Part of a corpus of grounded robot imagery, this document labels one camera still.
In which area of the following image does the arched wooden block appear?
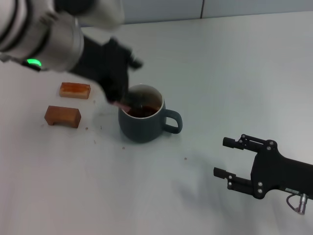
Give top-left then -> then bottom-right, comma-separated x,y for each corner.
44,105 -> 82,128

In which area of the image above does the flat wooden block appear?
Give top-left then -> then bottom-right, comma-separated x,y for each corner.
59,82 -> 91,99

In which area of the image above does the right gripper cable with connector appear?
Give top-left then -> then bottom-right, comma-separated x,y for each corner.
286,192 -> 308,215

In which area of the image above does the dark grey ceramic cup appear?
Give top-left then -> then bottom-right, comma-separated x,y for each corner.
118,84 -> 183,144

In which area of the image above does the pink handled metal spoon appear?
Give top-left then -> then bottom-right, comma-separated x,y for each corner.
110,99 -> 132,111

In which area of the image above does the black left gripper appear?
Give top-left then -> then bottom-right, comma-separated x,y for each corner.
70,34 -> 144,102

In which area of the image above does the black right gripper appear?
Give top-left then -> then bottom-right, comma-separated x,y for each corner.
213,134 -> 313,200

